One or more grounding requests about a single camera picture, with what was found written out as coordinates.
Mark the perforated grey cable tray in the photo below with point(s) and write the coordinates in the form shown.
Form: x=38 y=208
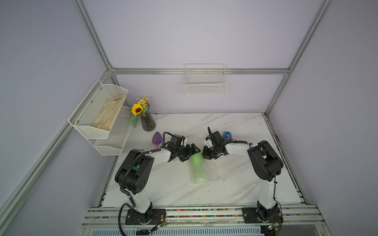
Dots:
x=184 y=231

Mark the aluminium front rail frame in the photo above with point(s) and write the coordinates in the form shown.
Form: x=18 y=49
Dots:
x=206 y=216

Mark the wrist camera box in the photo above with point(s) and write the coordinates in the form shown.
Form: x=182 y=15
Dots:
x=217 y=139
x=177 y=140

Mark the green plastic wine glass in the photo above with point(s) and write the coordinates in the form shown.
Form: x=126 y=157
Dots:
x=198 y=173

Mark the aluminium cage frame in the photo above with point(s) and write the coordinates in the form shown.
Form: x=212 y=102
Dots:
x=49 y=61

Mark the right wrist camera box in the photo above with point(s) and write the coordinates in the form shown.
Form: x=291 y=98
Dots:
x=217 y=139

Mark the white mesh shelf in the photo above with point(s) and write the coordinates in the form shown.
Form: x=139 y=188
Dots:
x=96 y=115
x=116 y=140

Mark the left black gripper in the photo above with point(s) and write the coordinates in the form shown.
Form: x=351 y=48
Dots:
x=193 y=151

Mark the white mesh lower shelf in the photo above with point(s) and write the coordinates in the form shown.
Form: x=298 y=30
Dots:
x=116 y=140

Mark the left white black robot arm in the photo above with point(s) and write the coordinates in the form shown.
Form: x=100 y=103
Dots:
x=133 y=175

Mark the dark ribbed glass vase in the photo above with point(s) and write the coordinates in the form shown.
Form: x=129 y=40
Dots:
x=147 y=121

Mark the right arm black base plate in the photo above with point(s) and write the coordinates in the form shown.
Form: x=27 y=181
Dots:
x=260 y=214

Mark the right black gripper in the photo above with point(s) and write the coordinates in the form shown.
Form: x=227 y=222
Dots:
x=205 y=153

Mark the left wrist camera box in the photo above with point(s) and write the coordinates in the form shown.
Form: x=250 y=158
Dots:
x=177 y=140

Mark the blue tape dispenser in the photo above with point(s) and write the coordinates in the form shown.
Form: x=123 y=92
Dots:
x=227 y=135

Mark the clear bubble wrap sheet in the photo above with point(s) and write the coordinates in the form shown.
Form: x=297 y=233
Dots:
x=211 y=171

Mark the beige folded cloth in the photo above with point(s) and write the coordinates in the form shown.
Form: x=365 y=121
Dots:
x=108 y=113

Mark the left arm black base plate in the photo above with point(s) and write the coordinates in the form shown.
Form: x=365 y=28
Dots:
x=153 y=216

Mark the sunflower bouquet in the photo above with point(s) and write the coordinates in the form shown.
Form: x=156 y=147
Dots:
x=139 y=110

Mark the white mesh upper shelf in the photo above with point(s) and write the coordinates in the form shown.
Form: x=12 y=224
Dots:
x=96 y=115

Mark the white wire wall basket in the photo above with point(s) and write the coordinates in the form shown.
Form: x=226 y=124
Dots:
x=205 y=79

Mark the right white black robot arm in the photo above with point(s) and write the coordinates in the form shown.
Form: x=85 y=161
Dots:
x=266 y=164

